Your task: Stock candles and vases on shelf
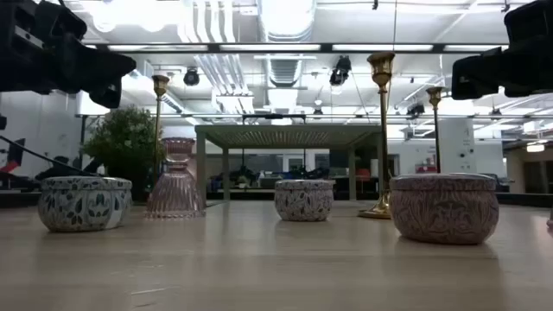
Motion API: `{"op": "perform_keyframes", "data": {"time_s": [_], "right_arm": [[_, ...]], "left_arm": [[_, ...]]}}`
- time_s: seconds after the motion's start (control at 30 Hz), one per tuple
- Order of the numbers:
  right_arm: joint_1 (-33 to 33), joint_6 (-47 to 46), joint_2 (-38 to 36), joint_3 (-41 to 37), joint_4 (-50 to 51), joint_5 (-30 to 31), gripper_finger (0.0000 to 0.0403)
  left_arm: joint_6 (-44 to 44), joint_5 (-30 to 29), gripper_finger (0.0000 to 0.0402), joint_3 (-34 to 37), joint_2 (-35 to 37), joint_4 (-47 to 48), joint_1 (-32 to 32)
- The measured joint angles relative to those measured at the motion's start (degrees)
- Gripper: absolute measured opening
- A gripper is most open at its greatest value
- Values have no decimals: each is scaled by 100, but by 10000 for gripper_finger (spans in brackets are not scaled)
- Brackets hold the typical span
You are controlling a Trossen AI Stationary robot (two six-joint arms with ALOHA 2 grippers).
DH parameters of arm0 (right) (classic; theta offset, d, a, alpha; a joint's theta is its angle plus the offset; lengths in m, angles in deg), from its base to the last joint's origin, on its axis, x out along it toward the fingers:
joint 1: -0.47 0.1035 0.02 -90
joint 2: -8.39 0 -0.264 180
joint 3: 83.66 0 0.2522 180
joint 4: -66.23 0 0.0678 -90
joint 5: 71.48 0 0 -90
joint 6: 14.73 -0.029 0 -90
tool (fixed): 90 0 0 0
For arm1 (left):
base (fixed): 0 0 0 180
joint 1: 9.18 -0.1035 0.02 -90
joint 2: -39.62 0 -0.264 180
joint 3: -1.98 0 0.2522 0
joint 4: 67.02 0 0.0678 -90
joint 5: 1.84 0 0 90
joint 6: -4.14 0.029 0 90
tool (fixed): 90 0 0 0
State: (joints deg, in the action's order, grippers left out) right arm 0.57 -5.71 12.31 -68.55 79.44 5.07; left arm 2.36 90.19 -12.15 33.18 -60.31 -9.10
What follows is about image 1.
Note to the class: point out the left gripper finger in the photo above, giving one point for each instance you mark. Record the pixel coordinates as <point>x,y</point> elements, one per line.
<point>108,95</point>
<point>103,67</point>

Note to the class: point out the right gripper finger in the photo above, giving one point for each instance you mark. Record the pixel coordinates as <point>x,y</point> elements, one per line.
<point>475,75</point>

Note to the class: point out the short brass candlestick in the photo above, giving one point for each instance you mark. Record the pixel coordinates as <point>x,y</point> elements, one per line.
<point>436,138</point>

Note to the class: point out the pink patterned candle tin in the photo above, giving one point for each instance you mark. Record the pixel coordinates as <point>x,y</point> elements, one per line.
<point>443,211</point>

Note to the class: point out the white purple-leaf candle tin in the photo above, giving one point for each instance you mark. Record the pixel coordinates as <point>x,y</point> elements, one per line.
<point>303,201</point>

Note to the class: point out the green metal shelf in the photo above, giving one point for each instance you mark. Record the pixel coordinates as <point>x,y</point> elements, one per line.
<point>285,136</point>

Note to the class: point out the green potted plant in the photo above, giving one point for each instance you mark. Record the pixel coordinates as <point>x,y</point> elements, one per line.
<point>123,142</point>

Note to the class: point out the white pillar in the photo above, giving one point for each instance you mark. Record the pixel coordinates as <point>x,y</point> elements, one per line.
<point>458,147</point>

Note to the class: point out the black monitor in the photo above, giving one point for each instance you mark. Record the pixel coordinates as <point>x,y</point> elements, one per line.
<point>17,151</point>

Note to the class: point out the red shelving unit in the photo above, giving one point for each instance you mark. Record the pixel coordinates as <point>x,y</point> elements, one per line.
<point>425,168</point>

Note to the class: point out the green floral candle tin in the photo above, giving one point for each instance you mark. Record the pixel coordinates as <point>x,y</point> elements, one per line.
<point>82,205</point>

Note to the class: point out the red flat object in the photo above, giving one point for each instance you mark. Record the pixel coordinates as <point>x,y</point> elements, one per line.
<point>9,167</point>

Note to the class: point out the black frame post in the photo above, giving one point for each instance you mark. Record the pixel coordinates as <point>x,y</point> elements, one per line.
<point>82,142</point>

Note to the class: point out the glowing wall lamp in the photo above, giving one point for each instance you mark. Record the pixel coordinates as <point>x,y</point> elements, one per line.
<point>535,147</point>

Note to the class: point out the black table edge rail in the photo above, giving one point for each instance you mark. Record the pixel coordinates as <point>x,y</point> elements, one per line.
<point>525,199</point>

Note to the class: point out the black overhead frame bar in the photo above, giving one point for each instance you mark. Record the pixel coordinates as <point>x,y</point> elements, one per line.
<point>326,48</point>

